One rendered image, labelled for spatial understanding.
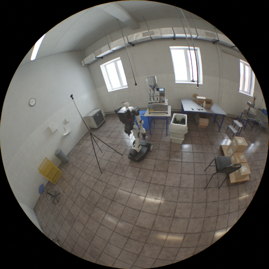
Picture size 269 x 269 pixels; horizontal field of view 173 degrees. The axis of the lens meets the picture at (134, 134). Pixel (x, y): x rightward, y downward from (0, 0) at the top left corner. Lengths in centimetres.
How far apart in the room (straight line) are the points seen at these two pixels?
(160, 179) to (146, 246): 155
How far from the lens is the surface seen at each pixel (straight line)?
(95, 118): 444
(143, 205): 199
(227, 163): 201
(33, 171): 434
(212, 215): 230
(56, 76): 464
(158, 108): 263
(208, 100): 327
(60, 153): 391
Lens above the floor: 197
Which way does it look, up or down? 37 degrees down
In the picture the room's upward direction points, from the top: 16 degrees counter-clockwise
